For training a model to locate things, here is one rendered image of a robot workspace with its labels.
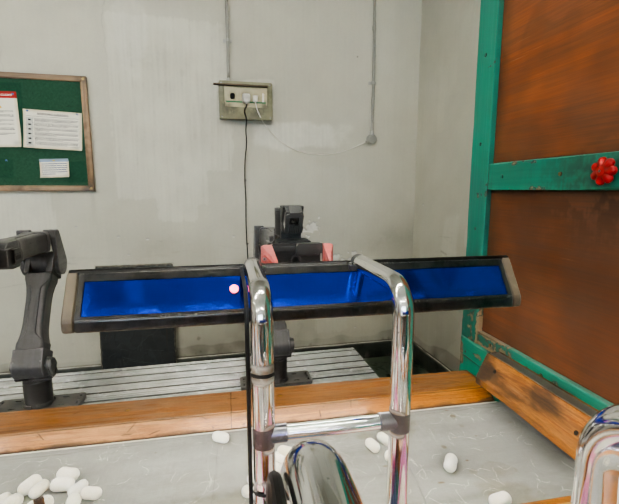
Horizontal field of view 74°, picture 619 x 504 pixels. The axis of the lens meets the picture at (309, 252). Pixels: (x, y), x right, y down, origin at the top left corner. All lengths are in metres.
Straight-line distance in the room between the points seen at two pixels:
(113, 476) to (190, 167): 2.09
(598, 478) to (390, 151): 2.75
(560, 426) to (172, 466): 0.66
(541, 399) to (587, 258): 0.26
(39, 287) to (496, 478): 1.10
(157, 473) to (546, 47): 1.03
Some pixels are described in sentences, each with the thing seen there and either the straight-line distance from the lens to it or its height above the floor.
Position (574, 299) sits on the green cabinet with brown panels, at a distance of 0.86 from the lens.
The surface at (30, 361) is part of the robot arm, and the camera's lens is 1.20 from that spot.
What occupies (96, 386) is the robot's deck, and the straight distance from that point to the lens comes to 1.35.
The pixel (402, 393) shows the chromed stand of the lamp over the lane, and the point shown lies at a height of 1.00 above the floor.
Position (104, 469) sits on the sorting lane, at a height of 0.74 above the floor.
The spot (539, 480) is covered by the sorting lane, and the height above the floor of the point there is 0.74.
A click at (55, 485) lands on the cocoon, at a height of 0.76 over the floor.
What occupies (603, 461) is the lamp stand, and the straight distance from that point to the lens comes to 0.26.
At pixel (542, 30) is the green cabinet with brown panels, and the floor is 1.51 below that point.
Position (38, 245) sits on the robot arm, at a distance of 1.20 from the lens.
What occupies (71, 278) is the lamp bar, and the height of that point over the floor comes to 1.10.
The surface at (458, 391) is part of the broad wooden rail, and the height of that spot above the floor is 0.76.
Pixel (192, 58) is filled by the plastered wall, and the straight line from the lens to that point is 2.78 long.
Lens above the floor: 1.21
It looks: 9 degrees down
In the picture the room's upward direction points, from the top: straight up
